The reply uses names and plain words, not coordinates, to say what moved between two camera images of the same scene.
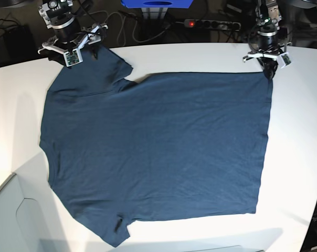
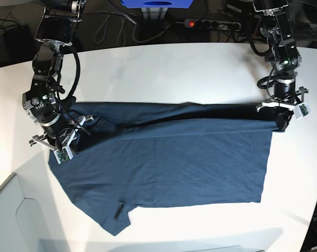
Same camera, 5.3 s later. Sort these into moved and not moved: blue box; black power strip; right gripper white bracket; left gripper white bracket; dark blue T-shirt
Moved: dark blue T-shirt; right gripper white bracket; left gripper white bracket
Not moved: black power strip; blue box
